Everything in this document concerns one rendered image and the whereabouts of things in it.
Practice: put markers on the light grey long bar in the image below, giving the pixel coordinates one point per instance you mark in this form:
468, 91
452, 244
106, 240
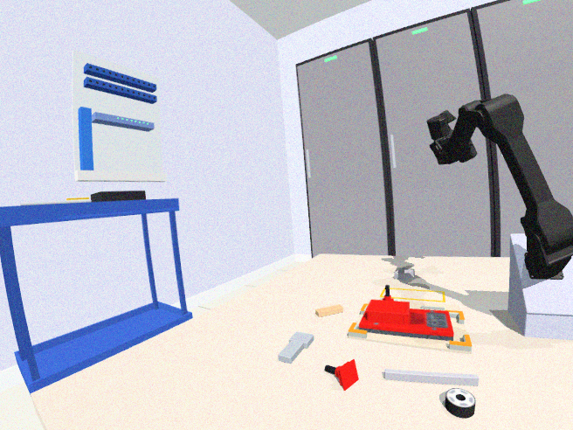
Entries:
432, 377

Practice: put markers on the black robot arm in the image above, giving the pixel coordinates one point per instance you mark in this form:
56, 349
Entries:
548, 225

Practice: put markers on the black toy tyre with white hub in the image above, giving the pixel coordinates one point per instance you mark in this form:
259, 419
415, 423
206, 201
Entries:
460, 403

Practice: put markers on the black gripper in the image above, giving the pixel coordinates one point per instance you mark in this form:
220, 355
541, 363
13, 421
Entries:
472, 153

